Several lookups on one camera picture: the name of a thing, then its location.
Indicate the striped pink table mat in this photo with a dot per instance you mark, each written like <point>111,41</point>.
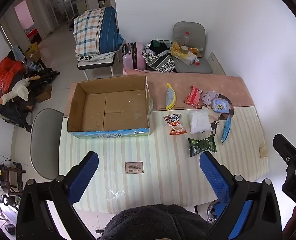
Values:
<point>150,160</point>

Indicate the person's right forearm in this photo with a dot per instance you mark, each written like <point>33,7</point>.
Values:
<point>295,221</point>

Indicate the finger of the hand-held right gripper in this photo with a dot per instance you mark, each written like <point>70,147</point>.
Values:
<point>287,150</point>

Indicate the red white panda snack packet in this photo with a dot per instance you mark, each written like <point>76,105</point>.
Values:
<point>175,125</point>

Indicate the yellow plastic bag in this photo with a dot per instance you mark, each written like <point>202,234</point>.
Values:
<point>175,48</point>

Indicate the clear plastic bottle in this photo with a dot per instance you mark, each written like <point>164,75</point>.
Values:
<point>186,38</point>

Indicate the light blue cloth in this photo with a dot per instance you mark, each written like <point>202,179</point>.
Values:
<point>19,53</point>

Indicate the small red box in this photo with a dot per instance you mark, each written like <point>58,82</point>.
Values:
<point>197,62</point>

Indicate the white goose plush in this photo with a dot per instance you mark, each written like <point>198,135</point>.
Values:
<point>21,90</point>

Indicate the white board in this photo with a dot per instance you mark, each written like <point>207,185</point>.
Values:
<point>216,63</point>

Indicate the plaid folded quilt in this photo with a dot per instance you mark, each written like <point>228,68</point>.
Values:
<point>92,27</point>

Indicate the blue cartoon tissue pack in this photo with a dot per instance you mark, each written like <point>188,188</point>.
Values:
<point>220,105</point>

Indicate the tape roll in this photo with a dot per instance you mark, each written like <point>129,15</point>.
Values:
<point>184,49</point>

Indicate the dark wooden chair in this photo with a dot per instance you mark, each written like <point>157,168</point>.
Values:
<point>12,177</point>

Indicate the purple cloth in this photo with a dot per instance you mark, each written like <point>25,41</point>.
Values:
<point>209,97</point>

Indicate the black folded stroller frame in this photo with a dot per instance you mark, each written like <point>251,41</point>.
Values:
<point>12,112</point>

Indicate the white bench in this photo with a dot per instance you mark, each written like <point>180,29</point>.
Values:
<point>95,65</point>

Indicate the person's dark fleece clothing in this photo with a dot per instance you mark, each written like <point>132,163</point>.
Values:
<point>158,222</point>

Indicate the slim blue packet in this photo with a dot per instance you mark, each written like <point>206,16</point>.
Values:
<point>226,130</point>

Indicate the grey cushioned chair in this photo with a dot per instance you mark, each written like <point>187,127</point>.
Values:
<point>188,30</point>

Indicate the white folded cloth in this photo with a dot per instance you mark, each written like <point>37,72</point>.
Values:
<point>100,56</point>

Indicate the grey shell chair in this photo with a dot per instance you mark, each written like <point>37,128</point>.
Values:
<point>45,140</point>

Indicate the yellow banana-shaped pouch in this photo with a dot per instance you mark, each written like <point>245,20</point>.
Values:
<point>170,97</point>

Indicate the pink suitcase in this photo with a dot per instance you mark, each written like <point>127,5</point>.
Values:
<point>137,55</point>

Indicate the yellow cardboard box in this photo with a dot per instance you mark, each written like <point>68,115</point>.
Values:
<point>32,52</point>

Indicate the black white patterned bag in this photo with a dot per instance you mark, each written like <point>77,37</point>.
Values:
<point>160,60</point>

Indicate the brown cardboard box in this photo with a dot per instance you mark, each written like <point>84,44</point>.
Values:
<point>44,93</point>

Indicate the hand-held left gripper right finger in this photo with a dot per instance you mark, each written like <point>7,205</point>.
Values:
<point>214,177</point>

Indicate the green snack packet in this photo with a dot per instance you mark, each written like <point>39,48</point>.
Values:
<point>201,146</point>

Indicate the white soft pouch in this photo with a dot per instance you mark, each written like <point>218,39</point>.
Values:
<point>199,121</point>

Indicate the orange plastic bag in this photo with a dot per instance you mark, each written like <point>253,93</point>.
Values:
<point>2,77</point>

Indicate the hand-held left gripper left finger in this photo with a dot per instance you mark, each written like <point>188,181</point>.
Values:
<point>84,177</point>

